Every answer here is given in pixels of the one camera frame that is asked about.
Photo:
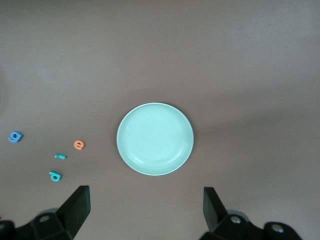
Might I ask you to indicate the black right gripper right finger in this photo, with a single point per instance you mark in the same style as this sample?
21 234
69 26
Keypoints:
217 220

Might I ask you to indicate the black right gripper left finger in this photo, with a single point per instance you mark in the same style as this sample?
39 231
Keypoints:
70 217

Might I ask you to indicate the teal letter d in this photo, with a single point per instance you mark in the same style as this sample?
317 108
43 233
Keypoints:
55 176

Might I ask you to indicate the teal letter r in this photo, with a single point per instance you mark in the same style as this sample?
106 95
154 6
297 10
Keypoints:
60 156

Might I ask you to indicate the orange letter e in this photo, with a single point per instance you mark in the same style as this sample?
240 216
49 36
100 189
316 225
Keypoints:
79 144

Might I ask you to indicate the blue letter g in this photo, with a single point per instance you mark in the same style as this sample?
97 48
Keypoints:
15 137

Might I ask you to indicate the light green round plate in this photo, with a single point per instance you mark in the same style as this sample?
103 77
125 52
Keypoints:
155 138

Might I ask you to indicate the brown table cover sheet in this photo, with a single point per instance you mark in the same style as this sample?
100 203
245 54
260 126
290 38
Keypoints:
160 50

